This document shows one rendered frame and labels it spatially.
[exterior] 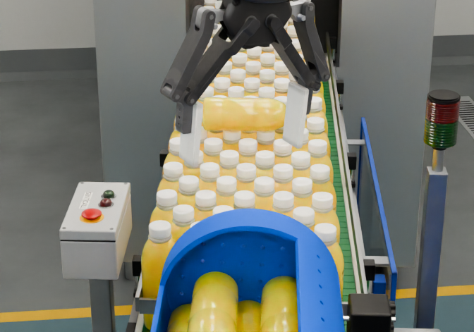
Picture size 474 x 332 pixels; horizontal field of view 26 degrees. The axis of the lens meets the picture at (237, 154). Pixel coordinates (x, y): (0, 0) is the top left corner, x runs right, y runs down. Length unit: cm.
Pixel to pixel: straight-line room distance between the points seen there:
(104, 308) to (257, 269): 46
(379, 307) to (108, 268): 48
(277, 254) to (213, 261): 10
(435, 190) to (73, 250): 72
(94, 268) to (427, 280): 71
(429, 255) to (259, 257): 60
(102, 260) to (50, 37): 408
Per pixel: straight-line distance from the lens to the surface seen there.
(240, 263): 163
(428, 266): 215
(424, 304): 219
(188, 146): 107
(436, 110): 199
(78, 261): 186
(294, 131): 114
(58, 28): 584
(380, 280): 208
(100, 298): 199
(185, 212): 186
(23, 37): 587
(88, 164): 475
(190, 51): 103
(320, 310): 142
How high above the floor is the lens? 196
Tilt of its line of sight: 24 degrees down
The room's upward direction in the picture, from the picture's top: straight up
